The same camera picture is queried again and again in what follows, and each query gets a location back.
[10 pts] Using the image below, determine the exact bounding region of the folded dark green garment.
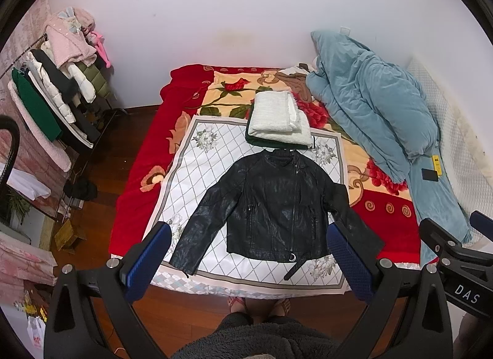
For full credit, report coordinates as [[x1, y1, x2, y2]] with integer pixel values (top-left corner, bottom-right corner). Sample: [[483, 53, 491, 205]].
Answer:
[[245, 128, 312, 150]]

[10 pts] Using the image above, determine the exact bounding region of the black leather jacket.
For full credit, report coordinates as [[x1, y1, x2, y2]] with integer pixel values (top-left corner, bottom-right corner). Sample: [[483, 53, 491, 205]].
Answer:
[[170, 149, 384, 274]]

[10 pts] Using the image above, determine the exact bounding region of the green garment on rack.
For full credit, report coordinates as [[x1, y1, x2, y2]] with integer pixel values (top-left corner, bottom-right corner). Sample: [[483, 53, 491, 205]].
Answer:
[[11, 68, 61, 142]]

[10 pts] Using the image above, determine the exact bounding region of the operator left foot sandal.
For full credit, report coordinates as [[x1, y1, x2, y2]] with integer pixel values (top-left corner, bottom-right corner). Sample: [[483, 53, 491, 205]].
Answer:
[[227, 296, 247, 313]]

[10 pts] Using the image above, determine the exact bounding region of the light blue quilt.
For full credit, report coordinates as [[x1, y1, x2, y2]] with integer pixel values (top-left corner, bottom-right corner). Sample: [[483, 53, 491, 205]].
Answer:
[[306, 31, 471, 244]]

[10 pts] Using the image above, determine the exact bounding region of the operator foot sandal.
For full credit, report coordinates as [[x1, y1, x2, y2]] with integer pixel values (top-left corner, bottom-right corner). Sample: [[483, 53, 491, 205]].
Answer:
[[270, 299, 291, 317], [227, 296, 247, 313]]

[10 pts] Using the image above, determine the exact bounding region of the operator dark fuzzy clothing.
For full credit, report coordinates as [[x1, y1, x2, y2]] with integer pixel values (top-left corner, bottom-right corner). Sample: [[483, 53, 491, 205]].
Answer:
[[172, 312, 339, 358]]

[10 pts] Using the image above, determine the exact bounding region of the white textured pillow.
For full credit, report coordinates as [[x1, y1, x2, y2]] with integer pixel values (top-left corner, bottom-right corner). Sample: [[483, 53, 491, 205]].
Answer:
[[406, 56, 493, 221]]

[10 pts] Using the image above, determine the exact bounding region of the operator right foot sandal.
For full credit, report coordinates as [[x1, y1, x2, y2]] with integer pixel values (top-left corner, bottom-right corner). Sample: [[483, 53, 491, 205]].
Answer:
[[270, 299, 291, 317]]

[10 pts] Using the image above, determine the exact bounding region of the white plastic bag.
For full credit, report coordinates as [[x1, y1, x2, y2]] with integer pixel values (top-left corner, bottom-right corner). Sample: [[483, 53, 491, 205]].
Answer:
[[27, 316, 46, 351]]

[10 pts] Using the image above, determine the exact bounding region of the yellow black tool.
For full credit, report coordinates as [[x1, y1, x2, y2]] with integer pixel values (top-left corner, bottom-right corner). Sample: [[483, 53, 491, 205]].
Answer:
[[432, 154, 443, 177]]

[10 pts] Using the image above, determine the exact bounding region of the black curved handle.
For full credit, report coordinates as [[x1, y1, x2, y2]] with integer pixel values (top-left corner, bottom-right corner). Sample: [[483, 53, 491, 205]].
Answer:
[[0, 115, 20, 223]]

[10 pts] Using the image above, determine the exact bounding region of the pink fluffy coat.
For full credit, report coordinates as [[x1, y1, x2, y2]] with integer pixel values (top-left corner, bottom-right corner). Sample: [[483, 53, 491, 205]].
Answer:
[[44, 6, 97, 68]]

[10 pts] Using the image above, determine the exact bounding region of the folded white fluffy garment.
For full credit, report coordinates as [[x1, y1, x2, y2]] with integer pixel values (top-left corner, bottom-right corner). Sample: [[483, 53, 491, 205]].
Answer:
[[246, 91, 312, 148]]

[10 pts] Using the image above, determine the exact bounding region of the pink patterned curtain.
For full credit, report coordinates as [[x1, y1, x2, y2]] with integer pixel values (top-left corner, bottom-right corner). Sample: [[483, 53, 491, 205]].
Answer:
[[0, 233, 58, 306]]

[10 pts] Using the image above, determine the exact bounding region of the red floral blanket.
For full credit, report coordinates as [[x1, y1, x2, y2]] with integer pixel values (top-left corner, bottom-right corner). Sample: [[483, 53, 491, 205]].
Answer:
[[109, 64, 420, 264]]

